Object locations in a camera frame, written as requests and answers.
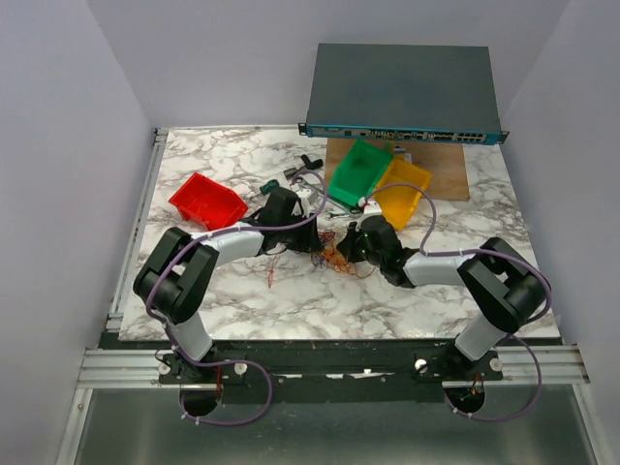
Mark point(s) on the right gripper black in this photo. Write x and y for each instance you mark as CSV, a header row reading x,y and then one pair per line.
x,y
347,245

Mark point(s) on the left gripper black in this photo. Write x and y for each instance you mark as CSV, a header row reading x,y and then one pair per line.
x,y
310,239

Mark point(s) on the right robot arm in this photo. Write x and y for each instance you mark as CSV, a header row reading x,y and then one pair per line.
x,y
506,288

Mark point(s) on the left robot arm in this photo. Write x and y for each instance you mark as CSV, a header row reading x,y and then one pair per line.
x,y
173,281

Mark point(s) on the small silver wrench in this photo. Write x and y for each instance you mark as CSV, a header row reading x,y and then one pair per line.
x,y
340,215

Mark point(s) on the silver ratchet wrench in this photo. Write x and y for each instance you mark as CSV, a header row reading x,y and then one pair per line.
x,y
306,185

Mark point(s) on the yellow plastic bin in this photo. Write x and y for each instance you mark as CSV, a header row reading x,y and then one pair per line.
x,y
398,204

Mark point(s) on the green plastic bin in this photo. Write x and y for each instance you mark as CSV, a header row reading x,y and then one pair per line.
x,y
358,173

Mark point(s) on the red plastic bin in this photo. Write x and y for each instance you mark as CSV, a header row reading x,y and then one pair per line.
x,y
207,203

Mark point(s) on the wooden board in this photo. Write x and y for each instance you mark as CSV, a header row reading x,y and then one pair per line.
x,y
445,161

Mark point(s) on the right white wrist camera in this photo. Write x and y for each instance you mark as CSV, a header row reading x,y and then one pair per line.
x,y
368,207

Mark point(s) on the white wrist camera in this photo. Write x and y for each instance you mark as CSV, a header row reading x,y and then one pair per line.
x,y
305,196
368,207

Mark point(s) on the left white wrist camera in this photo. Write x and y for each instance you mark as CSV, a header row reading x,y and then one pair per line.
x,y
305,196

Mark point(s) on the green handled screwdriver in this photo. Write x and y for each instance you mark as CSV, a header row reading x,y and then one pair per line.
x,y
267,188

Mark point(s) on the black T-handle tool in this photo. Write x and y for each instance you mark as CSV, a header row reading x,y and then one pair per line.
x,y
307,164

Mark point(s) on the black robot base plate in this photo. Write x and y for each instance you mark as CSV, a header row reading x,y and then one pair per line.
x,y
265,373

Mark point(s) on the blue network switch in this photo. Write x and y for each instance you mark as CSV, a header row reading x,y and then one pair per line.
x,y
403,93

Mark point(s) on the aluminium frame rail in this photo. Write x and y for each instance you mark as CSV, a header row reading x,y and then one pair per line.
x,y
125,369

